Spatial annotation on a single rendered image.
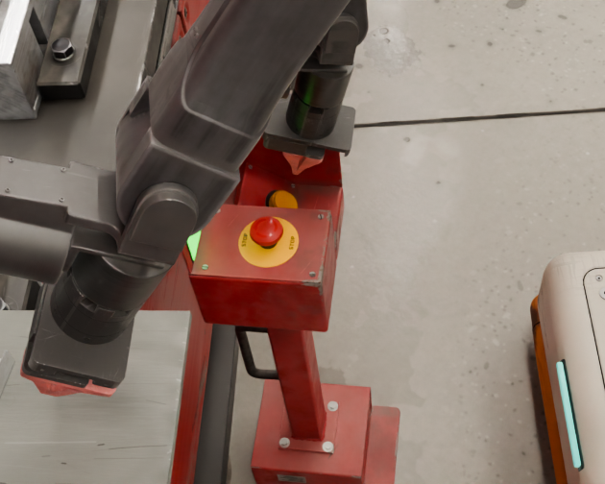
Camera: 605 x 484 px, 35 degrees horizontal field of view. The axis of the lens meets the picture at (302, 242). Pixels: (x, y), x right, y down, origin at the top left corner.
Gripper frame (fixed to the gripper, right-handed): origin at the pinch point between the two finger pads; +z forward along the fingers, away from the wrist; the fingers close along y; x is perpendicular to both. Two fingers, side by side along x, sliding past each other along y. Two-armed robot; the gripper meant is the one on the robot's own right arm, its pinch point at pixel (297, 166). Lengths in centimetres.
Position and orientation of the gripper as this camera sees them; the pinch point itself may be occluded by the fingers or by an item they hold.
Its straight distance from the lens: 118.8
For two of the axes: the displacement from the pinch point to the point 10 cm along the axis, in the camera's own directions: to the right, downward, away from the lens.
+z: -1.7, 5.2, 8.4
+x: -1.2, 8.3, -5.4
